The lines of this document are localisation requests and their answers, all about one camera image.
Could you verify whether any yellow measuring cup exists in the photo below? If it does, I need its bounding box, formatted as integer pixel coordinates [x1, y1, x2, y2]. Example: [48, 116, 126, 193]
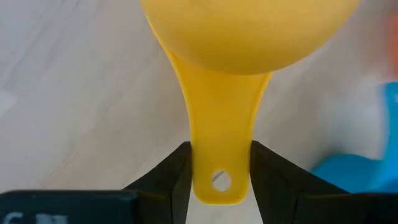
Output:
[139, 0, 361, 206]

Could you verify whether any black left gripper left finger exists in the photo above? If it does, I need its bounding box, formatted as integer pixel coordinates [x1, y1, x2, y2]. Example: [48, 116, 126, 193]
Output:
[124, 141, 193, 224]

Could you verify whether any light blue measuring cup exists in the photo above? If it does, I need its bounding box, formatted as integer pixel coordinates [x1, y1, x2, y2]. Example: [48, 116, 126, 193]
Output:
[310, 82, 398, 194]

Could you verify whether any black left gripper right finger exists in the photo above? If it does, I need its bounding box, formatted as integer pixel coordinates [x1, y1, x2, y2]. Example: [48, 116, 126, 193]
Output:
[250, 140, 348, 224]

